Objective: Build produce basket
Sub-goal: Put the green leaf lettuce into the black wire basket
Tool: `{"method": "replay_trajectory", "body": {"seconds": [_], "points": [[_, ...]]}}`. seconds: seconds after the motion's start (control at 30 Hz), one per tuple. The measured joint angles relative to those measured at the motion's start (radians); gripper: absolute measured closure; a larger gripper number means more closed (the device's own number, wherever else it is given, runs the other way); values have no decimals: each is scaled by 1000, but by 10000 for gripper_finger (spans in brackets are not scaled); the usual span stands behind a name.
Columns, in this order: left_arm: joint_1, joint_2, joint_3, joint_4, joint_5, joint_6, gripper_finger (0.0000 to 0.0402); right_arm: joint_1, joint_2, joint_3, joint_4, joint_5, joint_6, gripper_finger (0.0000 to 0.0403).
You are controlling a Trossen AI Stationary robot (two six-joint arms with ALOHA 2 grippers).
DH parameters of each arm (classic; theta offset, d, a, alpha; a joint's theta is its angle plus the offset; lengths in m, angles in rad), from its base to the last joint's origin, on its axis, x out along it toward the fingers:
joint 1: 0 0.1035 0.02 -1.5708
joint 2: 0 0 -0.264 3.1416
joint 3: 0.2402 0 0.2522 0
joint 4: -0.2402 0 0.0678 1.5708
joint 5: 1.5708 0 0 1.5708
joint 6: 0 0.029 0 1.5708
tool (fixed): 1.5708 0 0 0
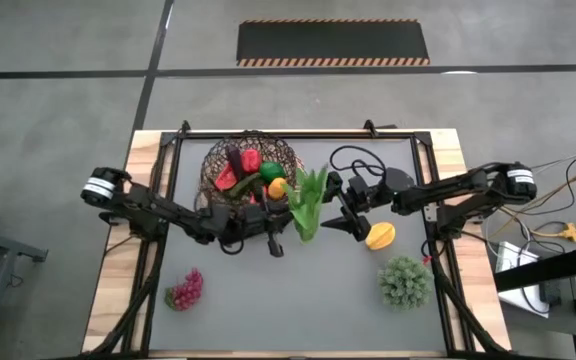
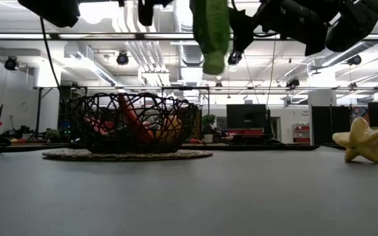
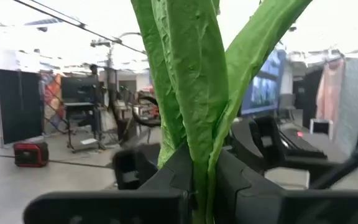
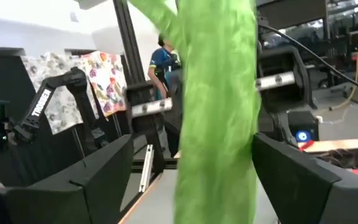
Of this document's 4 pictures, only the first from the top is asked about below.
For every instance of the orange fruit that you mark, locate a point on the orange fruit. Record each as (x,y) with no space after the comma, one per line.
(277,189)

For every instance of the red bell pepper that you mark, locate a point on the red bell pepper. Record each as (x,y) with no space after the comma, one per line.
(251,161)

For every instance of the round green fruit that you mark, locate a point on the round green fruit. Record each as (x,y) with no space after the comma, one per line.
(272,171)

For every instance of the pale green fuzzy plant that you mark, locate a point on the pale green fuzzy plant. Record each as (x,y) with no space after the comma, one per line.
(405,282)

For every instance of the green leafy vegetable bunch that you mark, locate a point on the green leafy vegetable bunch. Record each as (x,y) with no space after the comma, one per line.
(308,205)

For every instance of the yellow starfruit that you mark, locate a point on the yellow starfruit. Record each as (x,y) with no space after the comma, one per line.
(380,236)

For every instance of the watermelon slice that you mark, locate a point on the watermelon slice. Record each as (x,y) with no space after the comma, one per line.
(226,178)

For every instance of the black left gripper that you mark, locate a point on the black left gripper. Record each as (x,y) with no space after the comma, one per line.
(250,222)

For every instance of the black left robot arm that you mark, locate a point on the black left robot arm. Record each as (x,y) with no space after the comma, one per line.
(158,210)

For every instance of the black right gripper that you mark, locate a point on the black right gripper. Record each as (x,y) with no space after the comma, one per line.
(368,195)

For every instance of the red grape bunch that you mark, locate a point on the red grape bunch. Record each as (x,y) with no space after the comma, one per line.
(188,292)

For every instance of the small red fruit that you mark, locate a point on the small red fruit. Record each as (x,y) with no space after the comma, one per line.
(258,196)

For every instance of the white box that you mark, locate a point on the white box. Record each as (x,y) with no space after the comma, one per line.
(510,255)

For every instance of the dark eggplant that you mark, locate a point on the dark eggplant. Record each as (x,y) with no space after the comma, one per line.
(235,161)

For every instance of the dark green cucumber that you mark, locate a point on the dark green cucumber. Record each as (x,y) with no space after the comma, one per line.
(243,185)

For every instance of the small red clip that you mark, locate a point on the small red clip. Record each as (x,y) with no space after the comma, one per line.
(426,260)

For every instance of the yellow power splitter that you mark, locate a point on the yellow power splitter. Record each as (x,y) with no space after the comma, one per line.
(570,232)

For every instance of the black table frame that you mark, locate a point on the black table frame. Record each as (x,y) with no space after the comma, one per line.
(293,135)

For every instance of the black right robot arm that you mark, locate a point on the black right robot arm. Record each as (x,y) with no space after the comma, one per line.
(458,192)

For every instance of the black hazard-striped floor mat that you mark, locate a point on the black hazard-striped floor mat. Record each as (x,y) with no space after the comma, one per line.
(333,40)

